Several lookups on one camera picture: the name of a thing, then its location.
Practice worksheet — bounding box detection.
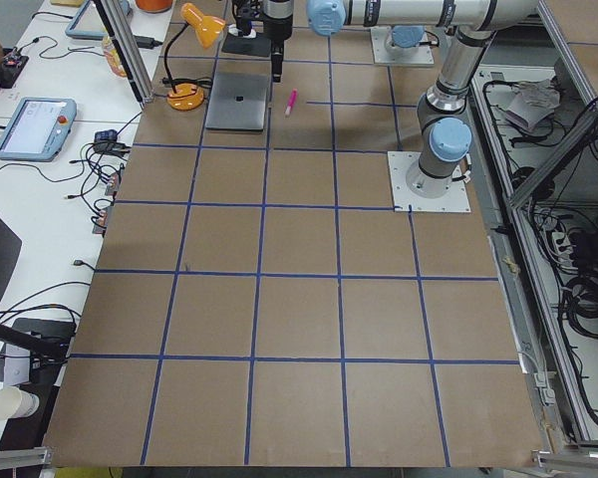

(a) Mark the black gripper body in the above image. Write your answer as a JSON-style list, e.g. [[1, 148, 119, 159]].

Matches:
[[261, 0, 293, 41], [231, 0, 261, 24]]

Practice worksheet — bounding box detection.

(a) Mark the white computer mouse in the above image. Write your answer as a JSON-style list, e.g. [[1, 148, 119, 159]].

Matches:
[[228, 24, 257, 39]]

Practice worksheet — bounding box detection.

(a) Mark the pink marker pen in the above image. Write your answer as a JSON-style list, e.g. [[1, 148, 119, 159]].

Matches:
[[284, 89, 298, 118]]

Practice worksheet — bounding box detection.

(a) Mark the black mousepad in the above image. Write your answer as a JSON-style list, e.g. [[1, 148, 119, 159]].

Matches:
[[221, 34, 271, 58]]

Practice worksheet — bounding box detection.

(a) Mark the silver laptop with apple logo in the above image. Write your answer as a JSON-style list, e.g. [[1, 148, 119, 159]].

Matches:
[[205, 73, 270, 132]]

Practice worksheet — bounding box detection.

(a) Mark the orange desk lamp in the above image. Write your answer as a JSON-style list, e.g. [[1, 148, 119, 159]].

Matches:
[[162, 2, 226, 112]]

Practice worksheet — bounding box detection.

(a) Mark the blue teach pendant tablet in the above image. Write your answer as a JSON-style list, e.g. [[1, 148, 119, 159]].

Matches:
[[0, 97, 77, 162]]

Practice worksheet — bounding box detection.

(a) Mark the white paper cup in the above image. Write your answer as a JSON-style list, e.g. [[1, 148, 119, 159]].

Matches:
[[0, 386, 40, 421]]

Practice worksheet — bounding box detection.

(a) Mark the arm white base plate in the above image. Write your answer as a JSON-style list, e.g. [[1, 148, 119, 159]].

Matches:
[[387, 151, 471, 214], [370, 25, 435, 68]]

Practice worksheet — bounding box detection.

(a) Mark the aluminium frame post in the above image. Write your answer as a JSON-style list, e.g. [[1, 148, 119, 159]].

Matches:
[[94, 0, 153, 106]]

